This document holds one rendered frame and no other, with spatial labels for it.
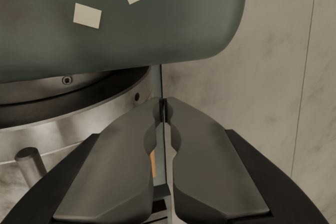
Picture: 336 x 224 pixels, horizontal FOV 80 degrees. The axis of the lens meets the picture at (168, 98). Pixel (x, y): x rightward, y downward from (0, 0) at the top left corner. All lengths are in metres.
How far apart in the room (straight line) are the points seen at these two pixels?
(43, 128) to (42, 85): 0.05
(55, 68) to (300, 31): 2.04
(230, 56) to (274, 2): 0.50
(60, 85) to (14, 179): 0.10
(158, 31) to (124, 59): 0.04
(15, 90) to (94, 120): 0.08
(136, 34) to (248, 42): 1.67
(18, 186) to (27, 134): 0.06
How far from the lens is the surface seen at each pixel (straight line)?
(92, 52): 0.17
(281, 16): 1.94
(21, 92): 0.26
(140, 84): 0.26
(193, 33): 0.17
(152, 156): 0.71
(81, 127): 0.22
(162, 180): 1.39
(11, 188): 0.27
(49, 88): 0.25
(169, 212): 0.94
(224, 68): 1.75
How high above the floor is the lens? 1.41
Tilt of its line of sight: 58 degrees down
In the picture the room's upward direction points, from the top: 149 degrees clockwise
